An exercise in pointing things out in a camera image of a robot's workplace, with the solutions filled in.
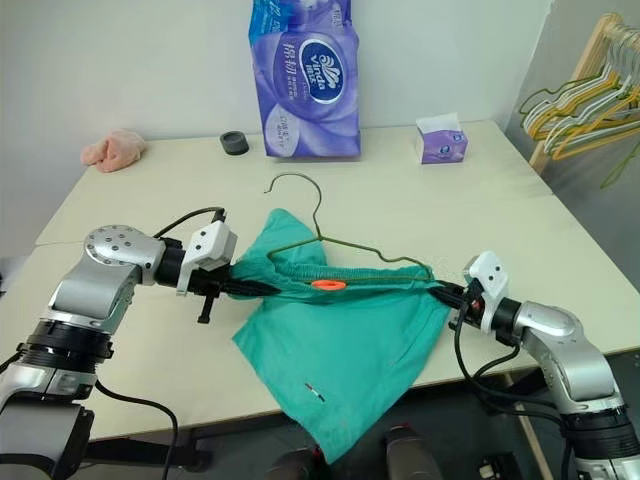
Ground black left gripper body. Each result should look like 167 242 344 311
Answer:
188 267 236 325

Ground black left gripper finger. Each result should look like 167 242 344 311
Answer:
224 280 281 292
224 289 280 301

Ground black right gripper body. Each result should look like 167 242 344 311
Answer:
448 282 485 331

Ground olive wire clothes hanger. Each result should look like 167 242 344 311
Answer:
263 172 435 284

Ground teal green shorts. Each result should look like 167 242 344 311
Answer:
231 207 451 466

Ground olive hanger on rack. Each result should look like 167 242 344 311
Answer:
518 75 631 119

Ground purple tissue box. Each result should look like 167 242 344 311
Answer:
413 112 473 166

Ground dark rounded shape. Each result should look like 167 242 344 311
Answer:
383 424 437 480
263 446 322 480

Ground pink fluffy cloth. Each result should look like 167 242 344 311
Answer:
80 128 148 175

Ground purple tissue multipack bag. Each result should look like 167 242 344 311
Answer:
247 0 363 161

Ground wooden clothes rack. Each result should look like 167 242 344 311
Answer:
528 12 640 176

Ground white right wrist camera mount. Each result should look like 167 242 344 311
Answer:
462 251 512 312

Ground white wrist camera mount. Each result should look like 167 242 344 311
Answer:
175 221 240 296
462 251 512 312

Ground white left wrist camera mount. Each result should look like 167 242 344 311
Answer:
175 221 240 296

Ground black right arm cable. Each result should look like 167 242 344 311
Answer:
451 299 571 426

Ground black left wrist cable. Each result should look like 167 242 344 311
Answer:
151 205 229 240

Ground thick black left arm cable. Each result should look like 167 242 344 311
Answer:
93 378 180 480

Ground black table frame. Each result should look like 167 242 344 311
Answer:
84 433 214 474

